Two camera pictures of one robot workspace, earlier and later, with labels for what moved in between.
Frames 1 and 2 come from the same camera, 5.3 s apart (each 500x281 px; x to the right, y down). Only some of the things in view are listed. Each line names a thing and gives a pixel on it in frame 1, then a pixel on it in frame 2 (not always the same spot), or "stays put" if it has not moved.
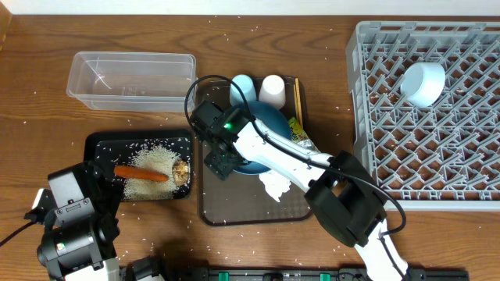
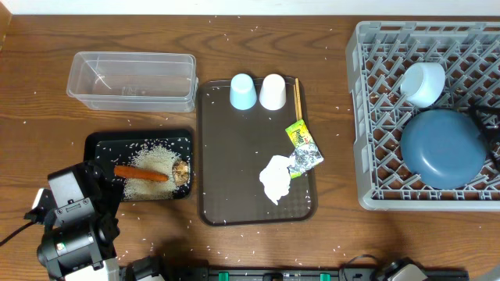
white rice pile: x=155 y=160 stays put
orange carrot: x=133 y=173 stays put
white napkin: x=276 y=185 stays put
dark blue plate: x=274 y=120 to x=443 y=149
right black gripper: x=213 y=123 to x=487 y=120
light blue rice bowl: x=422 y=83 stays put
